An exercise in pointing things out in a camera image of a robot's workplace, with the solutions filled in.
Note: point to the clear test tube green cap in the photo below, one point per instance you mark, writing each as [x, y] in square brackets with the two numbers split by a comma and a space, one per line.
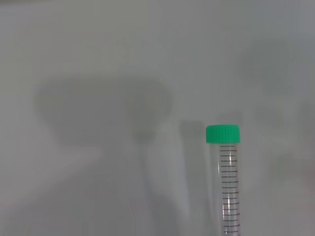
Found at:
[222, 134]

